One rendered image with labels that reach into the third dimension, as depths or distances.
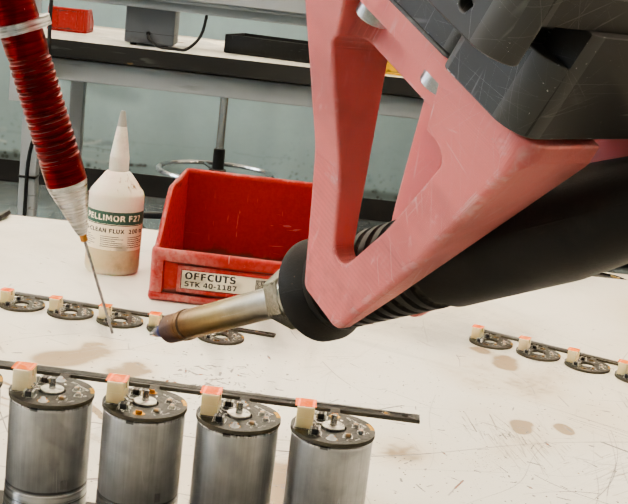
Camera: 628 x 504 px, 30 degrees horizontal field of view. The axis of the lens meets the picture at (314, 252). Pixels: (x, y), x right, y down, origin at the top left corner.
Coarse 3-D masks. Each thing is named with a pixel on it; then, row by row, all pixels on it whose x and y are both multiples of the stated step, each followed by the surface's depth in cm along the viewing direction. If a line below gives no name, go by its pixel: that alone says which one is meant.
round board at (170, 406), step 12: (132, 396) 35; (156, 396) 35; (168, 396) 35; (108, 408) 33; (120, 408) 33; (132, 408) 34; (144, 408) 34; (156, 408) 34; (168, 408) 34; (180, 408) 34; (132, 420) 33; (144, 420) 33; (156, 420) 33; (168, 420) 33
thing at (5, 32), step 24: (0, 0) 29; (24, 0) 29; (0, 24) 29; (24, 24) 29; (48, 24) 29; (24, 48) 29; (24, 72) 29; (48, 72) 30; (24, 96) 30; (48, 96) 30; (48, 120) 30; (48, 144) 30; (72, 144) 30; (48, 168) 30; (72, 168) 30
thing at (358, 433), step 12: (324, 420) 34; (348, 420) 35; (360, 420) 35; (300, 432) 33; (312, 432) 33; (324, 432) 34; (348, 432) 34; (360, 432) 34; (372, 432) 34; (324, 444) 33; (336, 444) 33; (348, 444) 33; (360, 444) 33
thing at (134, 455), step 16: (112, 416) 33; (112, 432) 33; (128, 432) 33; (144, 432) 33; (160, 432) 33; (176, 432) 34; (112, 448) 33; (128, 448) 33; (144, 448) 33; (160, 448) 33; (176, 448) 34; (112, 464) 34; (128, 464) 33; (144, 464) 33; (160, 464) 34; (176, 464) 34; (112, 480) 34; (128, 480) 33; (144, 480) 34; (160, 480) 34; (176, 480) 34; (96, 496) 34; (112, 496) 34; (128, 496) 34; (144, 496) 34; (160, 496) 34; (176, 496) 35
